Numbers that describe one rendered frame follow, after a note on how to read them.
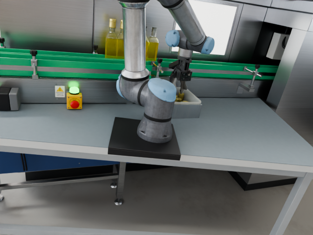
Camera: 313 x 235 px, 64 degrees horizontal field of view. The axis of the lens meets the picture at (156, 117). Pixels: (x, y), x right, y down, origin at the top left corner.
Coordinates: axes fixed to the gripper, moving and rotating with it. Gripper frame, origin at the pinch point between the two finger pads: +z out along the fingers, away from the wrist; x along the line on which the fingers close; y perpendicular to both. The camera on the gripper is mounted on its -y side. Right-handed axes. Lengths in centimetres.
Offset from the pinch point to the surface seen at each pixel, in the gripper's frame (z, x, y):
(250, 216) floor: 84, 63, 27
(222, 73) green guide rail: -7.0, 37.7, -12.6
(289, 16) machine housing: -46, 73, -9
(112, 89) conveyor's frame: 0.7, -35.2, -3.5
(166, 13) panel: -37.1, 0.2, -29.9
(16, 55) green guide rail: -12, -79, -14
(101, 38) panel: -20, -37, -31
